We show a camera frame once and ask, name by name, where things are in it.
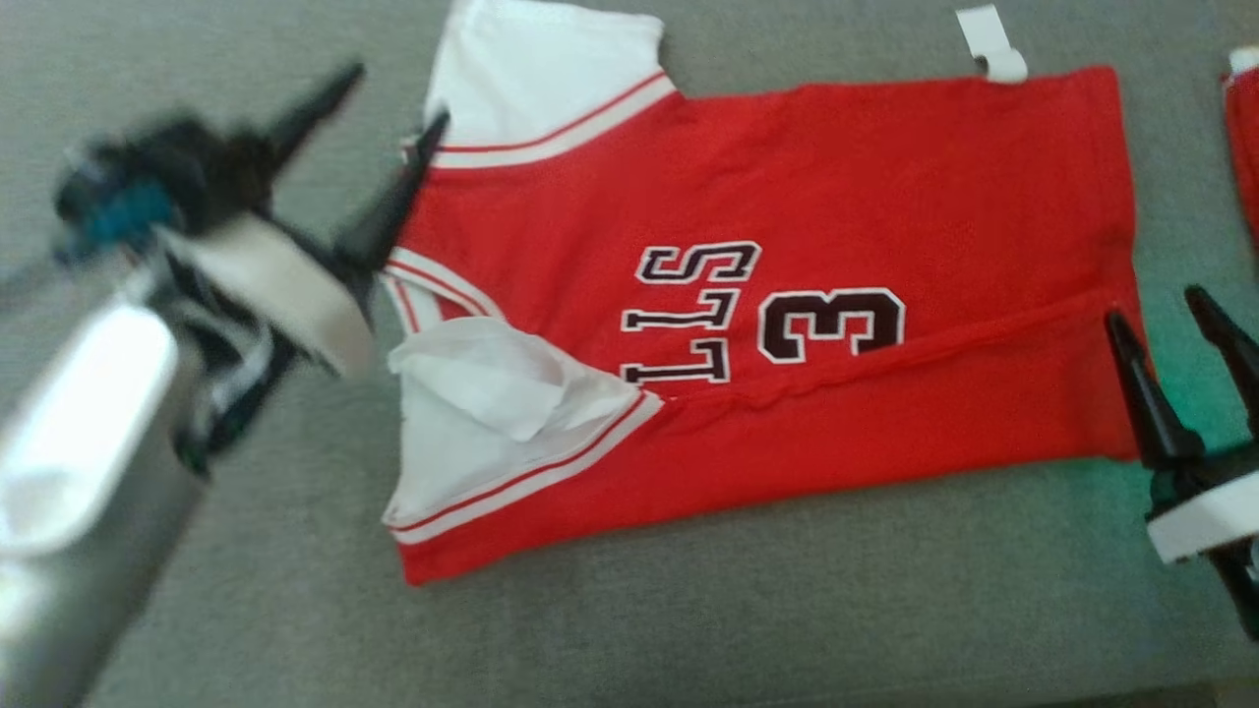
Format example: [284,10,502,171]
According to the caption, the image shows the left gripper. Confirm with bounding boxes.
[54,61,451,381]

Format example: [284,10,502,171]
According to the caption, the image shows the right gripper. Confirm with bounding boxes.
[1104,285,1259,642]

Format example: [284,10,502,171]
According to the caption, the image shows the red garment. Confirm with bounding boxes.
[1222,45,1259,249]

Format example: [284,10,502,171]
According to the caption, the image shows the red jersey with Bulls print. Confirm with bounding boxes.
[381,0,1151,589]

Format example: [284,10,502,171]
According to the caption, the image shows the grey fabric sofa seat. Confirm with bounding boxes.
[0,0,1259,708]

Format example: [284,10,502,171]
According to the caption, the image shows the left gripper blue plug cable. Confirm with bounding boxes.
[59,175,186,259]

